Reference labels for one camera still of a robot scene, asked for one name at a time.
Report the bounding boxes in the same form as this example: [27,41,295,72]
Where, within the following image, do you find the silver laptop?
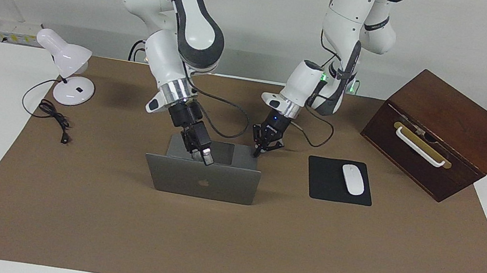
[140,130,266,207]

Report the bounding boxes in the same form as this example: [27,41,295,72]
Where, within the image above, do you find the black mouse pad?
[303,154,378,208]

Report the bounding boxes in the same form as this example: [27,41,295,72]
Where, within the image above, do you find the brown paper table mat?
[0,40,487,273]

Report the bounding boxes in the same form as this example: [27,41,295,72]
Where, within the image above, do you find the white computer mouse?
[338,163,369,197]

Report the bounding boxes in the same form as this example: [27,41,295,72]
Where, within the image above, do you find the white desk lamp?
[26,27,104,110]

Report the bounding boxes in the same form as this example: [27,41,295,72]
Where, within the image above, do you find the dark wooden box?
[352,61,487,210]

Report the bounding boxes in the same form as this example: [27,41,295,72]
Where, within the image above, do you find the white power strip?
[0,17,43,48]

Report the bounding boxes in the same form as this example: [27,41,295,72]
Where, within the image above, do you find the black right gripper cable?
[171,61,258,142]

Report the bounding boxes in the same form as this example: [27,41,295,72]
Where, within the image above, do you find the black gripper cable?
[171,61,258,142]
[288,27,350,151]

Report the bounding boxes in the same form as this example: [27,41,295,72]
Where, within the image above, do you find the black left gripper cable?
[288,27,350,151]

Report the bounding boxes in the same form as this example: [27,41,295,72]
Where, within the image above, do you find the black right arm base cables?
[127,38,149,64]

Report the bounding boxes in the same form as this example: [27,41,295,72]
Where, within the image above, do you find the black lamp cable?
[16,74,82,145]

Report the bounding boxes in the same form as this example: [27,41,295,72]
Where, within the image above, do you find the white box handle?
[390,125,450,169]

